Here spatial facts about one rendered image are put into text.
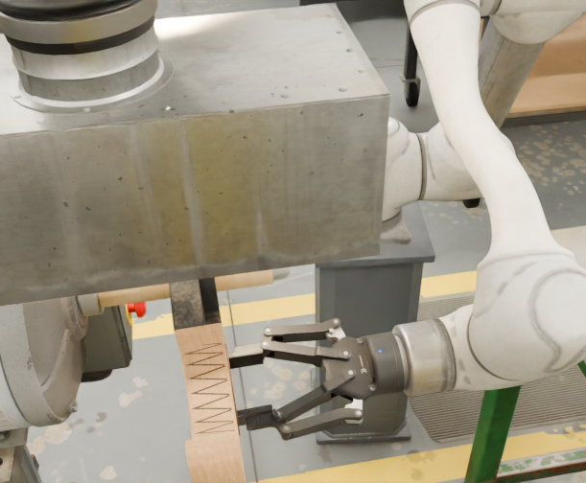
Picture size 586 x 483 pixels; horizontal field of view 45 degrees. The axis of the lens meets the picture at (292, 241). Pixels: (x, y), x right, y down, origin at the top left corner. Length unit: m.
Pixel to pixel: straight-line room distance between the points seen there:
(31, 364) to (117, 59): 0.30
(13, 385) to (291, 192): 0.31
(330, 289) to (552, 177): 1.78
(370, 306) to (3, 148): 1.35
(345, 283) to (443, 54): 0.79
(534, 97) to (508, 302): 2.28
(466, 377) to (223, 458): 0.38
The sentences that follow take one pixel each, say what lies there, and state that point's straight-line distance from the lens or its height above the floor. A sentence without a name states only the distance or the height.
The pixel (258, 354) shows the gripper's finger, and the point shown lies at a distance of 0.88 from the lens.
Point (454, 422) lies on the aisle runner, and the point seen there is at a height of 0.01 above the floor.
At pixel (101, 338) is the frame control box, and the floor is 0.99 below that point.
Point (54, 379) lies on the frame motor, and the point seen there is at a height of 1.25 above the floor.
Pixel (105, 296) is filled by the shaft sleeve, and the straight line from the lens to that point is 0.75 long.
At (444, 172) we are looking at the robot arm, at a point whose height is 0.90.
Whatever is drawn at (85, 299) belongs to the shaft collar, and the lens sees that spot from 0.75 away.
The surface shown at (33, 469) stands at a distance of 1.31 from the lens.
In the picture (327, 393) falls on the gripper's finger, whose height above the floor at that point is 1.08.
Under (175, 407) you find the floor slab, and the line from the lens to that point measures 2.26.
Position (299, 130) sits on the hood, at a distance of 0.49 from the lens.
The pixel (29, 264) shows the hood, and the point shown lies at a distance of 0.55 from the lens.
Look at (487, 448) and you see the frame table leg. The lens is 1.74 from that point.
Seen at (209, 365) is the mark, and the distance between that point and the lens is 0.72.
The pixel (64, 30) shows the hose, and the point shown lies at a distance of 0.47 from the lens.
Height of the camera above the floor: 1.75
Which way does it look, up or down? 39 degrees down
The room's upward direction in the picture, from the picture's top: 2 degrees counter-clockwise
